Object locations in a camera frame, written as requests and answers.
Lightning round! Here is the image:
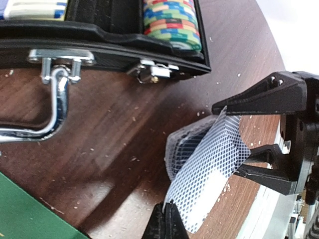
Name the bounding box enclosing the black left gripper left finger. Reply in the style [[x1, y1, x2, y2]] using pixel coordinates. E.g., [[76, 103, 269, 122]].
[[142, 203, 165, 239]]

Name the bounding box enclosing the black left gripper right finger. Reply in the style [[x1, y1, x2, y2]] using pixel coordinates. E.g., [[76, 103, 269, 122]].
[[164, 202, 189, 239]]

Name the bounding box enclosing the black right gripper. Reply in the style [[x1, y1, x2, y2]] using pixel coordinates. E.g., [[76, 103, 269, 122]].
[[212, 71, 319, 196]]

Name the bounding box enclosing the black poker chip case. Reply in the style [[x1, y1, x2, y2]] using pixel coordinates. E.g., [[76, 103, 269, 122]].
[[0, 0, 211, 143]]

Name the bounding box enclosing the green round poker mat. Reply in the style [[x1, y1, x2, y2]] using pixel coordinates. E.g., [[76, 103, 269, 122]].
[[0, 174, 87, 239]]

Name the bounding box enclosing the poker chip row right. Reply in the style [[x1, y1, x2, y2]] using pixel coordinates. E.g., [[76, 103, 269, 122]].
[[144, 0, 202, 52]]

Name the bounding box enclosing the blue boxed card deck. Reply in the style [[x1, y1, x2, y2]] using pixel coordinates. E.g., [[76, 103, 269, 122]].
[[0, 0, 68, 20]]

